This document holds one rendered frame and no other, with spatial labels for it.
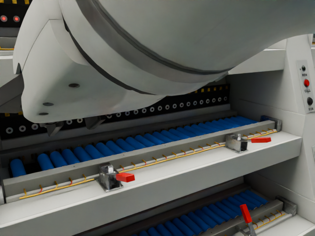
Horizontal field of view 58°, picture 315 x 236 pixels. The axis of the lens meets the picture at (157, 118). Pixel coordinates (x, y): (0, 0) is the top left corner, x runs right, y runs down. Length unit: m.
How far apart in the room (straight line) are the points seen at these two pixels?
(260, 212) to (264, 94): 0.28
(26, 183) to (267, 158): 0.45
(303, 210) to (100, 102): 0.65
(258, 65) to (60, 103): 0.53
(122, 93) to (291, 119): 0.58
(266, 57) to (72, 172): 0.45
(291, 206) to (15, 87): 0.66
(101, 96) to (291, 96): 0.59
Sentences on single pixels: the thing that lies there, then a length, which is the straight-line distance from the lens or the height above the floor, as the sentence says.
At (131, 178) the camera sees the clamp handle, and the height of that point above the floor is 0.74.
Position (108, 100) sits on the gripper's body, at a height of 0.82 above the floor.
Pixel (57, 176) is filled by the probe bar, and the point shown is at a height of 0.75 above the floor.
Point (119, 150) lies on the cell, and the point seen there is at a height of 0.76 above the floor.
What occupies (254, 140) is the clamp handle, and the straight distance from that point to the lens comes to 0.54.
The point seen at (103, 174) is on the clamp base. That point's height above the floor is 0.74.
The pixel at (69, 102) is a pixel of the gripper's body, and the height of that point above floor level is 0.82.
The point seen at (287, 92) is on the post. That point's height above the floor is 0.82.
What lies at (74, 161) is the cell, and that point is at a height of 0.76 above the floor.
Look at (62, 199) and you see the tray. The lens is 0.42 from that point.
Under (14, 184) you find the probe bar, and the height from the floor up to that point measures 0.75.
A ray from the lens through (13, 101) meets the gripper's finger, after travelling 0.20.
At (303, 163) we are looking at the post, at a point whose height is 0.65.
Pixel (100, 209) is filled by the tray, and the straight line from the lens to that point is 0.42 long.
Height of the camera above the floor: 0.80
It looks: 1 degrees up
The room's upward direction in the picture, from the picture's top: 10 degrees counter-clockwise
